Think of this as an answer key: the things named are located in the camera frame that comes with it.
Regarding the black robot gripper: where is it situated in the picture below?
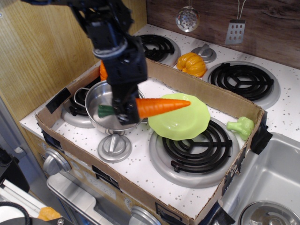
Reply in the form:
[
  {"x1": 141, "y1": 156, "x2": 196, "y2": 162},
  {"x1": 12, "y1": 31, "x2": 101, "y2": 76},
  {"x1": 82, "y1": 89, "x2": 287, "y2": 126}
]
[{"x1": 101, "y1": 37, "x2": 148, "y2": 125}]

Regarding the orange toy carrot green stem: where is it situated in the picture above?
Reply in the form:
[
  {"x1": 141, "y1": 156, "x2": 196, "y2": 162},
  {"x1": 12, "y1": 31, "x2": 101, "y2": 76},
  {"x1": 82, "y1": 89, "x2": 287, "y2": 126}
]
[{"x1": 97, "y1": 97, "x2": 191, "y2": 119}]

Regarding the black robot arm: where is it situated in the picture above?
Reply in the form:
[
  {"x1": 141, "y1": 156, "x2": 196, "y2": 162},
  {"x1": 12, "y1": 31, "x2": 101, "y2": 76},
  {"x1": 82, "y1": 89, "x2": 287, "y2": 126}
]
[{"x1": 27, "y1": 0, "x2": 148, "y2": 125}]

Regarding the upright orange toy carrot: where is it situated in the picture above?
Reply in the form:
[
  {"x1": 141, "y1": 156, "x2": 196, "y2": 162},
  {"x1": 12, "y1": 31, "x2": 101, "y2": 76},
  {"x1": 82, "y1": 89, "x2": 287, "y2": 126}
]
[{"x1": 99, "y1": 61, "x2": 108, "y2": 81}]

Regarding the light green plastic plate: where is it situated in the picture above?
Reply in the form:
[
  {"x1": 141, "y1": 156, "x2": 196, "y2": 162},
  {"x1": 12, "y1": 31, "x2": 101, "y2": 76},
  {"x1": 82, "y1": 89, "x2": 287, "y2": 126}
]
[{"x1": 148, "y1": 93, "x2": 210, "y2": 141}]

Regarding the stainless steel pot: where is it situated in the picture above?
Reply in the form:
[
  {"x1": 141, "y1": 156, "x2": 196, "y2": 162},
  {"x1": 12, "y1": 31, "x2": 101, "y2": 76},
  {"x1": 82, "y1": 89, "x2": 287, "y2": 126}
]
[{"x1": 74, "y1": 81, "x2": 147, "y2": 135}]

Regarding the silver stovetop knob front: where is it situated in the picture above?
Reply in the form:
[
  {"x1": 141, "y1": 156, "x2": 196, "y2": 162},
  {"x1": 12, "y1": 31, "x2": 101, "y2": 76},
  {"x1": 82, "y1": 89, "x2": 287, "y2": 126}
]
[{"x1": 97, "y1": 134, "x2": 132, "y2": 163}]

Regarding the silver stovetop knob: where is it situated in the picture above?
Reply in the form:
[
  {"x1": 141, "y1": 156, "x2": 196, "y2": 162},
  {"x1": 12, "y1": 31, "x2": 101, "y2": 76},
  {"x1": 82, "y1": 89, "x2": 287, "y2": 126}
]
[
  {"x1": 192, "y1": 44, "x2": 217, "y2": 63},
  {"x1": 97, "y1": 134, "x2": 132, "y2": 163}
]

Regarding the front left black burner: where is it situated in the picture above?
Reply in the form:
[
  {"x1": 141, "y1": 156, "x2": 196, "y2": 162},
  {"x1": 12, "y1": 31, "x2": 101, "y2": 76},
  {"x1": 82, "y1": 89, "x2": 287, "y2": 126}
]
[{"x1": 61, "y1": 77, "x2": 100, "y2": 128}]

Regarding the orange toy pumpkin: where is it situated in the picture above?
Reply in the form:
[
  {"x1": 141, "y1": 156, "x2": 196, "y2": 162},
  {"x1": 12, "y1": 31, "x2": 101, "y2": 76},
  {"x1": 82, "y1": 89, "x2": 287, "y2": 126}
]
[{"x1": 176, "y1": 52, "x2": 207, "y2": 78}]

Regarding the silver oven knob left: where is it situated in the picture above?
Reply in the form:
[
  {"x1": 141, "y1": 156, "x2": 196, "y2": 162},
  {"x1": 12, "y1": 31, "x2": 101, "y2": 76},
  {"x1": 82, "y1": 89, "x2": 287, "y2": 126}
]
[{"x1": 43, "y1": 148, "x2": 71, "y2": 176}]

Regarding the silver oven knob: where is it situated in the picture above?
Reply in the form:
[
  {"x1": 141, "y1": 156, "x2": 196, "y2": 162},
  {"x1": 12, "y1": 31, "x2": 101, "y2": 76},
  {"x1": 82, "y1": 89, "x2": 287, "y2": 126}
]
[
  {"x1": 128, "y1": 206, "x2": 161, "y2": 225},
  {"x1": 43, "y1": 148, "x2": 71, "y2": 176}
]

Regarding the front right black burner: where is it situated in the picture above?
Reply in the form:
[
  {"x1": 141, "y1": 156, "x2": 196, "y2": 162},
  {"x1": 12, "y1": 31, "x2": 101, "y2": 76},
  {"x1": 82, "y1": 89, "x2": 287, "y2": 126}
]
[{"x1": 149, "y1": 119, "x2": 240, "y2": 188}]

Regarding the silver stovetop knob back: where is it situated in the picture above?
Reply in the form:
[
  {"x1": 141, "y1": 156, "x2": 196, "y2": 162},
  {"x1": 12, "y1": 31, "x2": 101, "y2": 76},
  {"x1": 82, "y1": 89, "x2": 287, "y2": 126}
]
[{"x1": 192, "y1": 44, "x2": 217, "y2": 63}]

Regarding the hanging metal strainer ladle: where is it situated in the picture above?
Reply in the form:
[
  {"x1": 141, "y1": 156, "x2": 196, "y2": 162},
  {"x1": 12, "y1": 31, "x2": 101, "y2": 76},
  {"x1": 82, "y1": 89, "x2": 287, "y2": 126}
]
[{"x1": 175, "y1": 0, "x2": 200, "y2": 32}]

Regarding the silver oven knob right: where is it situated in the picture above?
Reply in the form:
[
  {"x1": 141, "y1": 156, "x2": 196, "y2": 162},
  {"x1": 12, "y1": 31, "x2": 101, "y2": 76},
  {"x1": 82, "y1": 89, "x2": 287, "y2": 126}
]
[{"x1": 128, "y1": 206, "x2": 161, "y2": 225}]

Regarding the green toy broccoli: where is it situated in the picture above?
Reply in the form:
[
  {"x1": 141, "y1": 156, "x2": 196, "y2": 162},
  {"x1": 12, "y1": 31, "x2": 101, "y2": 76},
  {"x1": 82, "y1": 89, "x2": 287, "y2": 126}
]
[{"x1": 226, "y1": 116, "x2": 254, "y2": 141}]

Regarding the black device left edge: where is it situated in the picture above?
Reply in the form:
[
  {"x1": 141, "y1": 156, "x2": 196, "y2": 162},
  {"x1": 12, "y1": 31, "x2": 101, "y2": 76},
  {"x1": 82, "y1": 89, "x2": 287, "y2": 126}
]
[{"x1": 0, "y1": 148, "x2": 30, "y2": 193}]

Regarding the back right black burner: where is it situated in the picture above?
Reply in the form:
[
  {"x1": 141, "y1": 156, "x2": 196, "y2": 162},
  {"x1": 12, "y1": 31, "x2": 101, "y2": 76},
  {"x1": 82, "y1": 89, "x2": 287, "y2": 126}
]
[{"x1": 202, "y1": 61, "x2": 280, "y2": 110}]

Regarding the orange object bottom left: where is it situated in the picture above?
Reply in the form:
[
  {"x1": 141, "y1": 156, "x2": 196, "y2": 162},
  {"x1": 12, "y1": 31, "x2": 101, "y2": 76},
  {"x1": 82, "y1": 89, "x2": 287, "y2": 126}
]
[{"x1": 37, "y1": 207, "x2": 61, "y2": 221}]

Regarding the hanging metal slotted spatula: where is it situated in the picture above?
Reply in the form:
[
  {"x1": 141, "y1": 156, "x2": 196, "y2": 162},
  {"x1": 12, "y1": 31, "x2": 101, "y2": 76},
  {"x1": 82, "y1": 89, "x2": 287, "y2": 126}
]
[{"x1": 225, "y1": 0, "x2": 246, "y2": 45}]

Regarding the cardboard fence with black tape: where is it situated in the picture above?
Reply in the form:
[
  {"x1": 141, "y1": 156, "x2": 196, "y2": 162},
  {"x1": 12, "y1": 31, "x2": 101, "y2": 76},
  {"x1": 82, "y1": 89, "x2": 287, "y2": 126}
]
[{"x1": 36, "y1": 60, "x2": 271, "y2": 225}]

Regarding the stainless steel sink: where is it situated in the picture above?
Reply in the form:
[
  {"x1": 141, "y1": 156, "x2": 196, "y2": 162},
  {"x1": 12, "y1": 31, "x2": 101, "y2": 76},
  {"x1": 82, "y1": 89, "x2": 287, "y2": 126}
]
[{"x1": 222, "y1": 133, "x2": 300, "y2": 225}]

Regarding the silver sink drain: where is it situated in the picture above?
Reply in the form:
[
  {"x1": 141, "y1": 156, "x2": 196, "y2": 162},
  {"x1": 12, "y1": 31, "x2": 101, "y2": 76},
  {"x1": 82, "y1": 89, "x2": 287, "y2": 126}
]
[{"x1": 238, "y1": 201, "x2": 300, "y2": 225}]

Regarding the silver oven door handle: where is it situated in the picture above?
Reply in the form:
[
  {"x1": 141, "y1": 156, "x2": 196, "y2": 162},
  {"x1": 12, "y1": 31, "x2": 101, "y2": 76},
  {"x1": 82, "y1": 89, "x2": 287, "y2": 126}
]
[{"x1": 47, "y1": 173, "x2": 111, "y2": 225}]

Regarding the black cable bottom left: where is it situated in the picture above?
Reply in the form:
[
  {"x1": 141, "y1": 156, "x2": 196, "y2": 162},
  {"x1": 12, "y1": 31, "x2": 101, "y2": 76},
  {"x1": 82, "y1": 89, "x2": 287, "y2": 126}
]
[{"x1": 0, "y1": 201, "x2": 32, "y2": 225}]

